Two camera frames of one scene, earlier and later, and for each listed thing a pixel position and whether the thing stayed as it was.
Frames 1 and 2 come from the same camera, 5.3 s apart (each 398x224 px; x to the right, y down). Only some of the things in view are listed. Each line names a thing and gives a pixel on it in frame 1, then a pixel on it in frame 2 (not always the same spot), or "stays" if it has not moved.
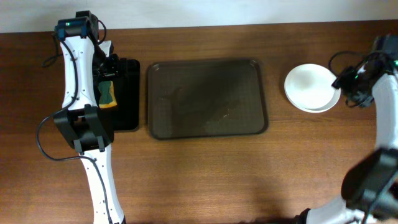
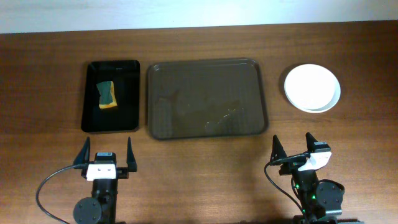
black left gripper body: [109, 72] -> [123, 170]
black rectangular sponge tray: [127, 85] stays
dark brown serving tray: [200, 99] stays
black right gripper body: [343, 83] -> [286, 167]
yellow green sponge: [107, 98] stays
